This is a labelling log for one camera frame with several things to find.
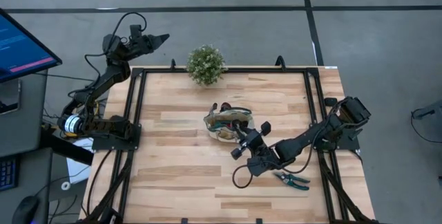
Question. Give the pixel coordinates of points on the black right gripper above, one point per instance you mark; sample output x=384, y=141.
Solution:
x=260, y=155

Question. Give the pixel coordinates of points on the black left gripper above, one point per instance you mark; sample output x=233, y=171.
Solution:
x=141, y=44

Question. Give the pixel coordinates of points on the cream canvas green-trimmed gardening bag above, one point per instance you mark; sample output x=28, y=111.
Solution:
x=215, y=127

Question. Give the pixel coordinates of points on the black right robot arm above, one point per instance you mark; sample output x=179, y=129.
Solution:
x=304, y=141

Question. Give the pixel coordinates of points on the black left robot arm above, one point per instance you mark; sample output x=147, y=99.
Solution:
x=103, y=80

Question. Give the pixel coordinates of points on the red garden tool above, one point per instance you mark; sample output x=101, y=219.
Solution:
x=232, y=124

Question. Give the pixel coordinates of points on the small green potted plant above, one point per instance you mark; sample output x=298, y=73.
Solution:
x=206, y=65

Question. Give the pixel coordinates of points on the small black block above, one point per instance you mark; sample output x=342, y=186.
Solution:
x=331, y=102

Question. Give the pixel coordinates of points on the small white sticker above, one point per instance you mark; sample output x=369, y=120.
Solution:
x=331, y=67

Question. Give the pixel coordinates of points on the computer monitor blue screen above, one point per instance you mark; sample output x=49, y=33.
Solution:
x=20, y=47

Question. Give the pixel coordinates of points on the black desk support beam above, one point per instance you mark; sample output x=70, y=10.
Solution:
x=69, y=151

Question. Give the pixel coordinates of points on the white paper sheet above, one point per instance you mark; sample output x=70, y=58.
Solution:
x=77, y=172

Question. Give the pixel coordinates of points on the grey desk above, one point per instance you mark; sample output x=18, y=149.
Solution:
x=31, y=130

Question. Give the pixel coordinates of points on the grey monitor stand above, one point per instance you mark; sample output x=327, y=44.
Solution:
x=8, y=96

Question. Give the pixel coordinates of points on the white tape roll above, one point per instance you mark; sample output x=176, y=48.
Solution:
x=62, y=185

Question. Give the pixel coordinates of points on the grey stand foot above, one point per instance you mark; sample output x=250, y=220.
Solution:
x=431, y=108

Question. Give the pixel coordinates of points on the black keyboard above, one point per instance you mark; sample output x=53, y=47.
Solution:
x=7, y=174

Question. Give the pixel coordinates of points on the black computer mouse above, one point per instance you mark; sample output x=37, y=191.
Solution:
x=26, y=210

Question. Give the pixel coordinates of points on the black aluminium table frame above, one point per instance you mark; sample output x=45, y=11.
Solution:
x=162, y=70

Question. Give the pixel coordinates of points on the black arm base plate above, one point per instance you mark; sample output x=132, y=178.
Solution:
x=348, y=144
x=103, y=145

